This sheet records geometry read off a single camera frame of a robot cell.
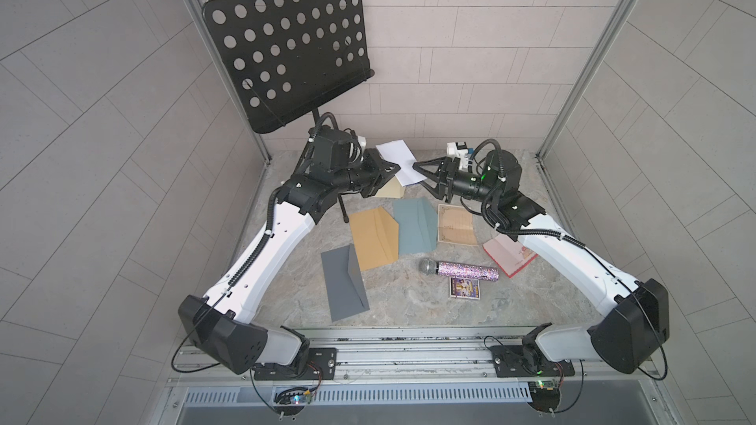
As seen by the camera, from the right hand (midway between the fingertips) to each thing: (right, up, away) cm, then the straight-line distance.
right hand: (415, 174), depth 65 cm
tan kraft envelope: (-11, -19, +29) cm, 36 cm away
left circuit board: (-28, -51, 0) cm, 58 cm away
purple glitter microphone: (+5, -26, +18) cm, 32 cm away
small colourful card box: (+14, -32, +17) cm, 39 cm away
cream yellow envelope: (-5, -5, +41) cm, 41 cm away
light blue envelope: (+3, -15, +32) cm, 35 cm away
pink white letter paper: (+30, -24, +22) cm, 45 cm away
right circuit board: (+31, -52, +3) cm, 60 cm away
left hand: (-2, +2, +1) cm, 3 cm away
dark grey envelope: (-18, -33, +17) cm, 41 cm away
